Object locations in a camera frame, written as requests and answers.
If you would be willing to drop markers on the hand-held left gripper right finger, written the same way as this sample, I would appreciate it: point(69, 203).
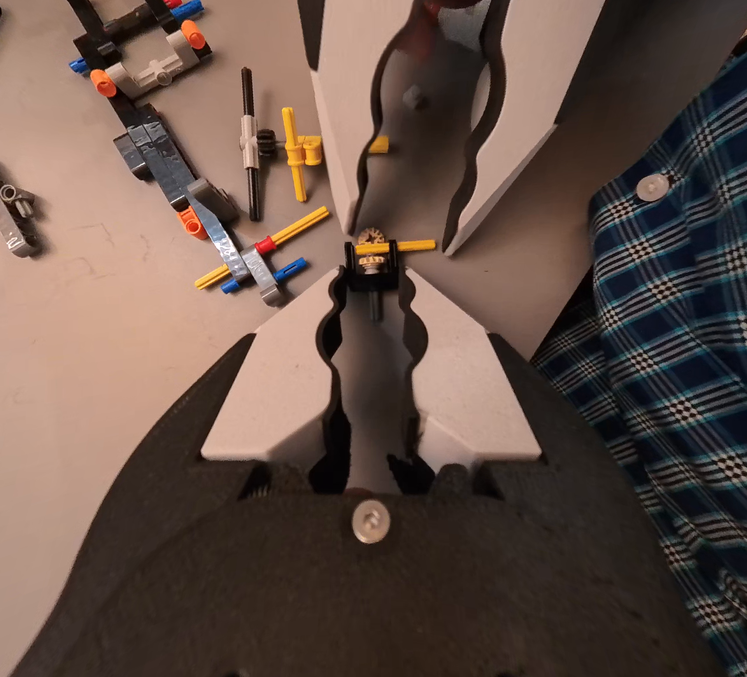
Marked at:
point(472, 397)

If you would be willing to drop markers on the person's plaid shirt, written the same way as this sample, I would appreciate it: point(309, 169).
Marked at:
point(671, 338)

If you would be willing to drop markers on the yellow lego axle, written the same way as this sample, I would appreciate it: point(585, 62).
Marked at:
point(417, 245)

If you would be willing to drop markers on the small grey lego connector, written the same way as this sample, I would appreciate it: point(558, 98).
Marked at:
point(14, 196)

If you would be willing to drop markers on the black lego chassis assembly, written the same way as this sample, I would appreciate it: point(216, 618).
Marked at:
point(163, 158)

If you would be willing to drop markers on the grey lego beam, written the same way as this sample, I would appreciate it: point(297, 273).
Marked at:
point(14, 236)

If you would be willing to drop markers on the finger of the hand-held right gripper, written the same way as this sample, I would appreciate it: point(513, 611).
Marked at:
point(560, 35)
point(362, 18)

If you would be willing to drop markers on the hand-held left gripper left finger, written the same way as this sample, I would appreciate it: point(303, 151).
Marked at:
point(274, 391)

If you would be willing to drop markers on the small light grey lego plate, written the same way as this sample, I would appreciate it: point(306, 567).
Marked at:
point(415, 98)

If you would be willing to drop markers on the black lego frame with gear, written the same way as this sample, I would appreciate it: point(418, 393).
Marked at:
point(373, 284)

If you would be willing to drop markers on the black axle lego gear assembly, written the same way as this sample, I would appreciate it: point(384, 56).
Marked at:
point(252, 193)

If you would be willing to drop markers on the tan lego bevel gear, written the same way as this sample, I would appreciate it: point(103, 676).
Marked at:
point(369, 235)

